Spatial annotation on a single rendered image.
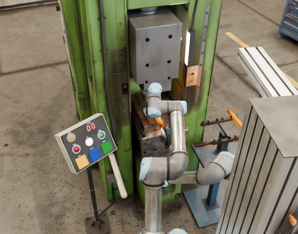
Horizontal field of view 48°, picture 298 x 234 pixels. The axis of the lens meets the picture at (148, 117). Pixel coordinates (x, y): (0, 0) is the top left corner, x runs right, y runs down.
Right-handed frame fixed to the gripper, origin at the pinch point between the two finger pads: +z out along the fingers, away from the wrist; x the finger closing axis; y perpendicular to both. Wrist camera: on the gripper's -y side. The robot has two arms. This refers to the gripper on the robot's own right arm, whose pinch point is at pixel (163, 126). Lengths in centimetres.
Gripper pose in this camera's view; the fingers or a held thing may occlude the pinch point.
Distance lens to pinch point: 244.3
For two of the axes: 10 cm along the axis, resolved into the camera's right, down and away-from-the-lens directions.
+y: 0.1, 7.8, 6.3
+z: -3.0, -6.0, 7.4
